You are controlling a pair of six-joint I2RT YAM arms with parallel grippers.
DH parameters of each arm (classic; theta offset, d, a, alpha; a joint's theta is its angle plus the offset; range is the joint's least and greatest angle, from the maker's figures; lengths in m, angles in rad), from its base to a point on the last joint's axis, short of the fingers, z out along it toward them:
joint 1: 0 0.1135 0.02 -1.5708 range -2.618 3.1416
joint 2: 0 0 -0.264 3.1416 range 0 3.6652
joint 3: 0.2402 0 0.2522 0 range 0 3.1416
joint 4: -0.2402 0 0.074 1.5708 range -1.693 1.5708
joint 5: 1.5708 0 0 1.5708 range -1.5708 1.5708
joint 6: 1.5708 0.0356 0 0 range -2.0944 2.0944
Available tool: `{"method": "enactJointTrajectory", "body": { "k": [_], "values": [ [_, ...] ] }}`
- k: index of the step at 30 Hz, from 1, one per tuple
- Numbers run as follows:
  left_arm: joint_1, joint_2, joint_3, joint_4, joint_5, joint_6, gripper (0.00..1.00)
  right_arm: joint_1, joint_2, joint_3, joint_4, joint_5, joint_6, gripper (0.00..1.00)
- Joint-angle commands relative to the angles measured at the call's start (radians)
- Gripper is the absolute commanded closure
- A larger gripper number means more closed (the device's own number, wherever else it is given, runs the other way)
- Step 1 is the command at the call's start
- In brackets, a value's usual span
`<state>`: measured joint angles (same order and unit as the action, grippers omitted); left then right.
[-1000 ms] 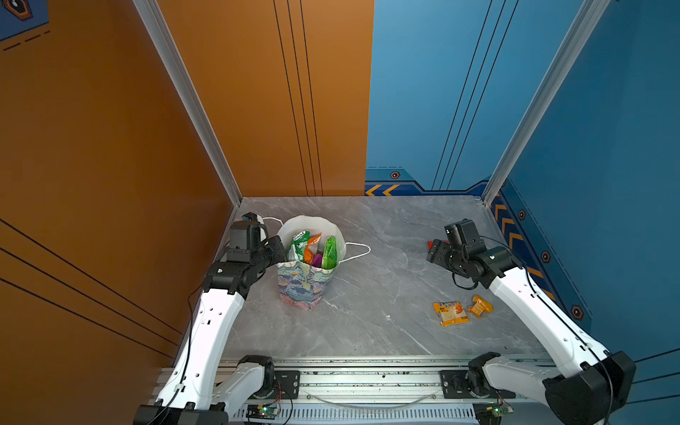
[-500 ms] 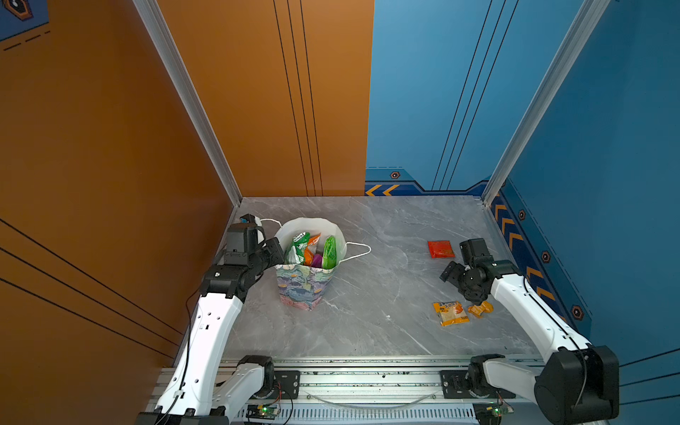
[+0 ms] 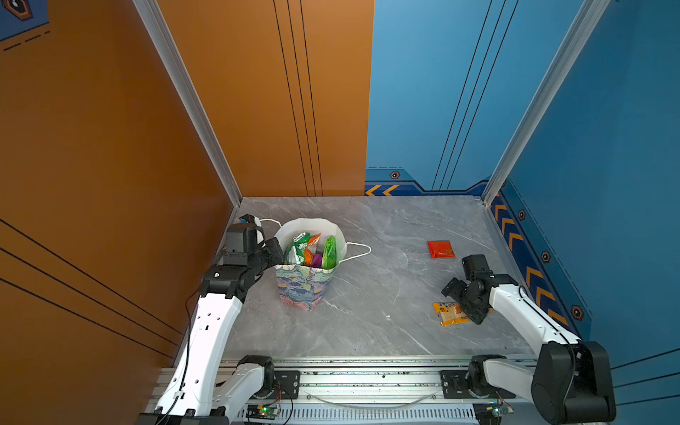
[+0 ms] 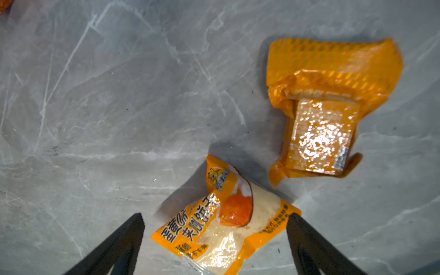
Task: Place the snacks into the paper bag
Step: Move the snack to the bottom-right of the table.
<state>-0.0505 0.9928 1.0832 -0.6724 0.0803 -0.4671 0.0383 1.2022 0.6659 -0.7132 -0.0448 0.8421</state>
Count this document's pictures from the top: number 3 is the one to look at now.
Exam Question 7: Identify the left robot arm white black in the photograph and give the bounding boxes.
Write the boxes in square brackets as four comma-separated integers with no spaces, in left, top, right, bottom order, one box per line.
[136,214,283,424]

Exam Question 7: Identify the colourful fruits candy bag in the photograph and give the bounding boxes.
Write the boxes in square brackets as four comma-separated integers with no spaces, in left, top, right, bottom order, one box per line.
[304,235,321,267]

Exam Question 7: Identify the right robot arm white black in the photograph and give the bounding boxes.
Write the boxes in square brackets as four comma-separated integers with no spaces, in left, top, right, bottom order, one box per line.
[442,254,616,424]

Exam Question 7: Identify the aluminium right corner post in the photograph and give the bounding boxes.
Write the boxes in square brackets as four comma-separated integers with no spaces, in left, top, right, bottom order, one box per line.
[482,0,610,208]

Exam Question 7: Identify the red small snack packet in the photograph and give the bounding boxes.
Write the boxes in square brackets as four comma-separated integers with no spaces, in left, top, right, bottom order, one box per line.
[428,240,455,259]

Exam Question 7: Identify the magenta purple snack bag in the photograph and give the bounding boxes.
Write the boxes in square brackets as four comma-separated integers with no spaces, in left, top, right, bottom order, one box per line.
[310,254,323,268]

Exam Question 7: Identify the orange yellow snack packet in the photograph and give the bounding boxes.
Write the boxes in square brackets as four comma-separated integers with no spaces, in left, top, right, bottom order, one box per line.
[433,302,470,327]

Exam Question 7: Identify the circuit board green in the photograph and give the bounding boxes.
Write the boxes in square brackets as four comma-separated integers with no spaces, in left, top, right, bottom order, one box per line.
[473,403,515,425]
[244,404,281,423]

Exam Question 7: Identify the floral paper bag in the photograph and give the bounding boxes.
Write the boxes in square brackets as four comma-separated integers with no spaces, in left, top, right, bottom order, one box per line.
[261,218,372,311]

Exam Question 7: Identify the green Lays chips bag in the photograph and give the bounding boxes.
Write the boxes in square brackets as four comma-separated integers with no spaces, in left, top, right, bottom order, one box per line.
[322,236,338,270]

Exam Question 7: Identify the aluminium corner post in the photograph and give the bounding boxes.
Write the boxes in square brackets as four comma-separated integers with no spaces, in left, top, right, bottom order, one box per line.
[482,0,610,208]
[132,0,243,208]

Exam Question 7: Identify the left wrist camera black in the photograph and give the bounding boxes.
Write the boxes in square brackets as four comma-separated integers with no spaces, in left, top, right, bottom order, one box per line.
[239,214,261,226]

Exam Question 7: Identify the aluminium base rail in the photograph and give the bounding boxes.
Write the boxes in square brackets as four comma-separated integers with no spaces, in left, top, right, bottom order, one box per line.
[206,355,607,425]

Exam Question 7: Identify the left circuit board green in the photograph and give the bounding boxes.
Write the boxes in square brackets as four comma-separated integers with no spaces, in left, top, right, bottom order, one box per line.
[244,404,281,423]

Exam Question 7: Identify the green white snack packet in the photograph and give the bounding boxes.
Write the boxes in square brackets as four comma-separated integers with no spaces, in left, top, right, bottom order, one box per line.
[286,232,311,266]

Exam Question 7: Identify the right circuit board green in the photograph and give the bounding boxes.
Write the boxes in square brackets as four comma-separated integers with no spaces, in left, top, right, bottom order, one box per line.
[473,403,515,425]

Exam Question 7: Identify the aluminium left corner post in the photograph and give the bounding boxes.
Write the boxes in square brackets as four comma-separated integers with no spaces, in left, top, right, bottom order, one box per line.
[132,0,243,208]

